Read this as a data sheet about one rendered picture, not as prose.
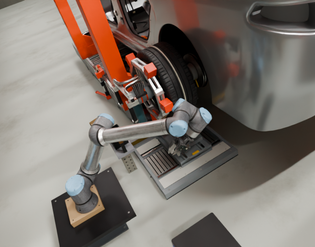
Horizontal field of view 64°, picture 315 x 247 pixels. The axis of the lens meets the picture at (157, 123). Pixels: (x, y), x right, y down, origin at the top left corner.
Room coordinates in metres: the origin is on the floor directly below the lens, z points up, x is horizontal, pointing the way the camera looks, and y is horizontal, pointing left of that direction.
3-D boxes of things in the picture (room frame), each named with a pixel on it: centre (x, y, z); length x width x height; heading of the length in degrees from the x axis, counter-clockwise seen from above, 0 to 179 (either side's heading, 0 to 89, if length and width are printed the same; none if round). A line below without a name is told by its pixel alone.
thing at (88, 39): (4.27, 0.44, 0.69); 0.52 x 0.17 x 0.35; 106
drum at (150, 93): (1.89, 0.05, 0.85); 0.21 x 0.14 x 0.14; 106
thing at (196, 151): (1.91, -0.19, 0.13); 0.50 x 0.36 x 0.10; 16
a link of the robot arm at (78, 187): (1.38, 0.74, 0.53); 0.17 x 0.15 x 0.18; 154
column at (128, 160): (1.92, 0.42, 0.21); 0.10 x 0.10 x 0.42; 16
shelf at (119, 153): (1.89, 0.41, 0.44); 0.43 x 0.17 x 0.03; 16
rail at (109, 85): (3.53, 0.54, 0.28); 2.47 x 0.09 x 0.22; 16
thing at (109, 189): (1.36, 0.75, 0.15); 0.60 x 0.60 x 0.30; 16
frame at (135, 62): (1.91, -0.02, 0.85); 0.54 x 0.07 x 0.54; 16
